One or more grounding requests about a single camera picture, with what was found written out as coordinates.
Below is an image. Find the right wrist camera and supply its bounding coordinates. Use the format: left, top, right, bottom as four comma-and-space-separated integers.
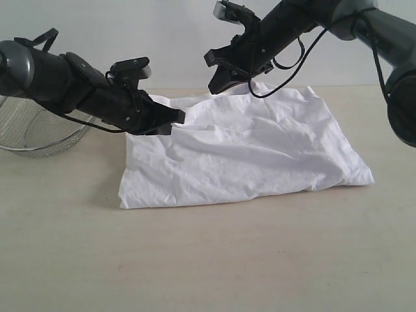
213, 0, 261, 27

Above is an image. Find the metal wire mesh basket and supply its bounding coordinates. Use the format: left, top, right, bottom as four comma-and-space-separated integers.
1, 96, 90, 158

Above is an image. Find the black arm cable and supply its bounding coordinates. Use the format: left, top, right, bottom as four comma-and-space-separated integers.
248, 9, 394, 100
12, 28, 131, 133

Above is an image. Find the white t-shirt red print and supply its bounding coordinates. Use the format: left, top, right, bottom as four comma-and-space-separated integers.
118, 83, 374, 209

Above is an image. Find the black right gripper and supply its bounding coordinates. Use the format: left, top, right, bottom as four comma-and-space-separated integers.
203, 22, 286, 95

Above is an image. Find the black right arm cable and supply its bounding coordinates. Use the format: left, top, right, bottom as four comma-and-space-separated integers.
248, 9, 394, 100

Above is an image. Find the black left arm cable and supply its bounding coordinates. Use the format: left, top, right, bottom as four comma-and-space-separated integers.
12, 28, 131, 133

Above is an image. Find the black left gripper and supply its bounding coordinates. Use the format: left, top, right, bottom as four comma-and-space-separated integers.
81, 82, 185, 136

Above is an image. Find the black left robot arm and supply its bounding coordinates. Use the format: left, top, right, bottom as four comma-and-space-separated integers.
1, 40, 185, 136

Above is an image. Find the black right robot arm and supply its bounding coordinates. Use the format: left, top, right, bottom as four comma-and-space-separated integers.
204, 1, 415, 146

